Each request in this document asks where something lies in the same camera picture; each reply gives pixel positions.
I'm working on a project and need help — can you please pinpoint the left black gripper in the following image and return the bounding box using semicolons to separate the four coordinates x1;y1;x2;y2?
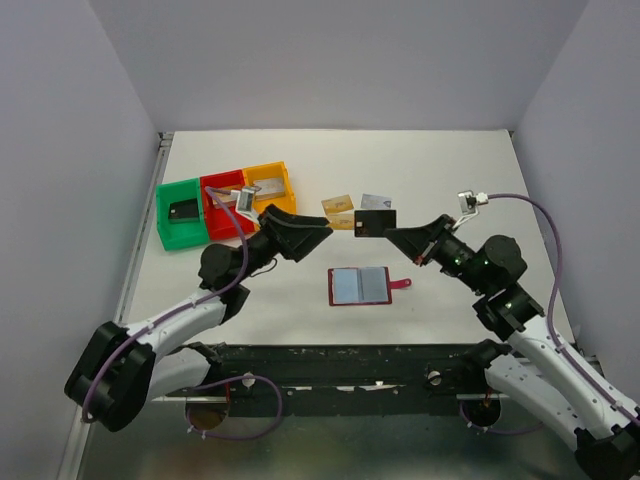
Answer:
234;203;332;284

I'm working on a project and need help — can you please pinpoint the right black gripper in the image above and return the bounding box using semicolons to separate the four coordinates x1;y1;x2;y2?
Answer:
385;212;490;294

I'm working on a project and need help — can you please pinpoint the black VIP card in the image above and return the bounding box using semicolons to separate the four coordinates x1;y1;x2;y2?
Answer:
354;209;397;238

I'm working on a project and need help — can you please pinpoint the gold VIP card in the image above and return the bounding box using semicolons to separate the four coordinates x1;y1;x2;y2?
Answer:
327;212;355;231
321;194;354;215

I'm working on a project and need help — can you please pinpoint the white VIP card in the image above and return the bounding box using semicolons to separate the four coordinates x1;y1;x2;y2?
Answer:
360;193;392;210

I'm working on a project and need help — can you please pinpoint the red leather card holder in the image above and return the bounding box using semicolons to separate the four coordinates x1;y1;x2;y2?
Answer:
328;266;412;307

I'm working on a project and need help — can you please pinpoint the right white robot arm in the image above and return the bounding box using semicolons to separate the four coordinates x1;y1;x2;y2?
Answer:
383;215;639;479

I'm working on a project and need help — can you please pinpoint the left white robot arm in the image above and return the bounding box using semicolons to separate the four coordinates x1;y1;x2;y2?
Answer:
64;205;333;432

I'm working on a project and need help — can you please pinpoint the silver card stack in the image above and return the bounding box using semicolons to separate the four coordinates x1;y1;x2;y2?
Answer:
254;177;286;199

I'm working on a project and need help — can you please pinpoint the gold card stack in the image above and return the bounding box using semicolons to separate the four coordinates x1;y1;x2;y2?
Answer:
208;187;238;208

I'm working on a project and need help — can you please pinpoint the black card stack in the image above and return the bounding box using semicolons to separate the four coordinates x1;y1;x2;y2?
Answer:
167;198;200;223

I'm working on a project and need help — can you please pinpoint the yellow plastic bin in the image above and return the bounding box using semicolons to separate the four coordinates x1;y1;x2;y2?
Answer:
242;162;297;214

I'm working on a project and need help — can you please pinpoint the red plastic bin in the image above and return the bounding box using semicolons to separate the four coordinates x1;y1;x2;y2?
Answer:
200;170;245;241

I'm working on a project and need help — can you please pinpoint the green plastic bin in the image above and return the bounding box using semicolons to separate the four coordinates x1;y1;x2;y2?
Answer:
156;178;209;251

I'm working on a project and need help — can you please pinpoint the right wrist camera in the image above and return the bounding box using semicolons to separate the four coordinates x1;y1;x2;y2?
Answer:
454;190;489;229

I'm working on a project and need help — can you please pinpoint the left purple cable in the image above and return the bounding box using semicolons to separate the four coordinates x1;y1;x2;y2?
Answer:
81;186;285;441

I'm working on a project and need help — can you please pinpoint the aluminium frame rail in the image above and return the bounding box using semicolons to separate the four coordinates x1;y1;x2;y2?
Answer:
112;131;175;325

